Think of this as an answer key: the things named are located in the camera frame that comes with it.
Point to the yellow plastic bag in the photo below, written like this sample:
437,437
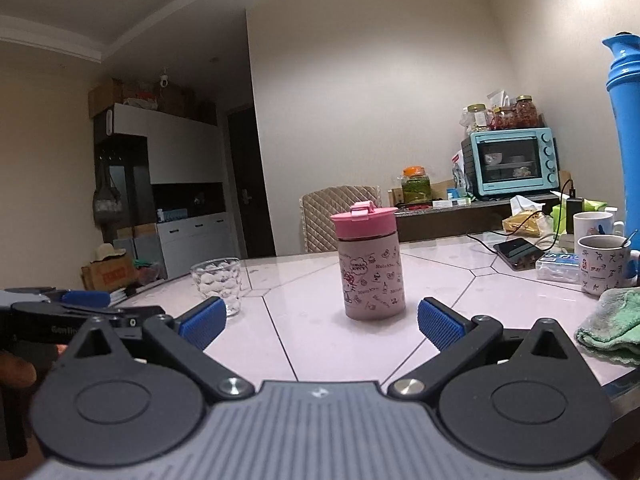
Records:
525,225

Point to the blue labelled plastic box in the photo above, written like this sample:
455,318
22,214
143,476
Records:
557,266

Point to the white mug black figures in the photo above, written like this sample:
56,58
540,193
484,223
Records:
602,270

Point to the jars on oven top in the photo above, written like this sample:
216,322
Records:
527,115

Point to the hanging mesh bag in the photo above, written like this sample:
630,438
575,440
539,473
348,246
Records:
107,200

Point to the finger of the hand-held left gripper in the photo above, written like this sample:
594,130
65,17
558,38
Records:
85,299
145,314

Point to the white printed package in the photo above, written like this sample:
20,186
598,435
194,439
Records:
459,172

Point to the metal spoon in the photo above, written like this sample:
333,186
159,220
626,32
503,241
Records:
629,239

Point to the brown cardboard box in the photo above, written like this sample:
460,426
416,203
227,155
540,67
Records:
177,102
105,100

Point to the white security camera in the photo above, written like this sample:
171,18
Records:
163,79

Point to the clear glass bowl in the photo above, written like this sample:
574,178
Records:
216,285

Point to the small blue white box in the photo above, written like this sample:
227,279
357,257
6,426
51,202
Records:
454,193

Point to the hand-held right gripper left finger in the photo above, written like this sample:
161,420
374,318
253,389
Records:
202,327

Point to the white flat box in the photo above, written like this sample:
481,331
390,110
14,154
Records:
450,203

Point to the dark wooden sideboard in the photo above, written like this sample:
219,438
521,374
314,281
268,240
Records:
440,225

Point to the green box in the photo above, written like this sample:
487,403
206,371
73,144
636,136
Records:
559,220

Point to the dark door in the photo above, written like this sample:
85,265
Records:
250,185

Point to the plain white mug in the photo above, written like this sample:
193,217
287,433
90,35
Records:
592,224

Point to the clear plastic bag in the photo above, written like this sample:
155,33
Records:
465,122

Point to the small jar red contents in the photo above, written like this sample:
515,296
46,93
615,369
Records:
504,120

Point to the quilted chair back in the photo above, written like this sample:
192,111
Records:
325,215

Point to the straw hat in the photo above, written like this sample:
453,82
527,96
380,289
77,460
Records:
109,252

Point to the cardboard box red print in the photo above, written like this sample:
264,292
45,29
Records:
107,275

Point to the white paper bag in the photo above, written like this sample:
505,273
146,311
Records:
500,99

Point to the teal toaster oven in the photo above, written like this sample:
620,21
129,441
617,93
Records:
515,137

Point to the brown cardboard piece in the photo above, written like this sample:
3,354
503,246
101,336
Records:
441,191

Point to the pink bottle cap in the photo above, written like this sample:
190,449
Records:
362,225

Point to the white tissue paper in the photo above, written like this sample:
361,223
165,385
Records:
525,205

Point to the black power bank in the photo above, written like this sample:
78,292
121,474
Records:
575,215

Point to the white black tall cabinet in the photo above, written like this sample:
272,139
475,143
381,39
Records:
180,145

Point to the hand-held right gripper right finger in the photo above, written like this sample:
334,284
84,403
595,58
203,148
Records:
442,327

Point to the glass jar pale contents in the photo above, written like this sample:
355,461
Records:
477,120

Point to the green towel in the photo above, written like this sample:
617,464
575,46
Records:
612,325

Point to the green pickle jar orange lid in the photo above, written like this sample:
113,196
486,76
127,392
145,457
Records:
416,187

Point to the blue thermos jug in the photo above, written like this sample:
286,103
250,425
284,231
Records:
627,135

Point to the person's left hand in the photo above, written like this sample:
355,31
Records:
15,370

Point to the pink printed bottle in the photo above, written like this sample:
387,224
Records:
370,285

